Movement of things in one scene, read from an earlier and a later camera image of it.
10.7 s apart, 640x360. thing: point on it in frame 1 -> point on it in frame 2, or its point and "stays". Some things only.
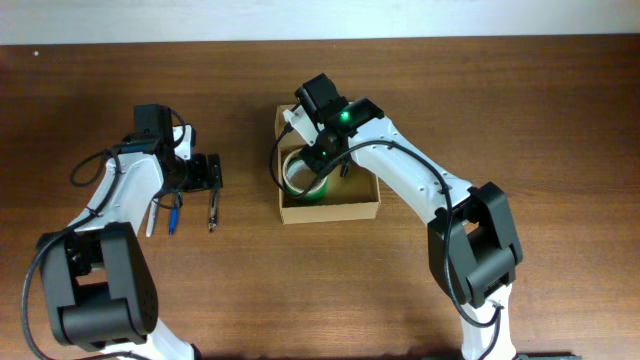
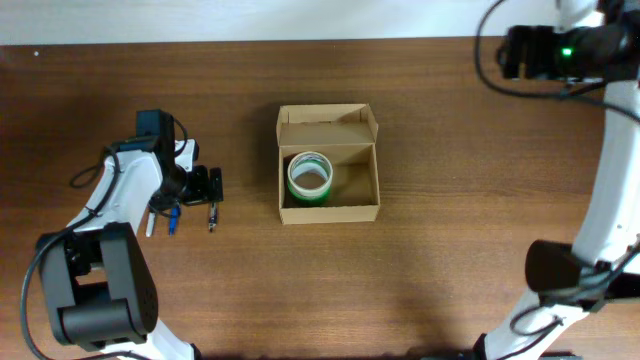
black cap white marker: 151,218 stays
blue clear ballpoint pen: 174,215 stays
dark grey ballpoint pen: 212,224 stays
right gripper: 311,158 -> 513,53
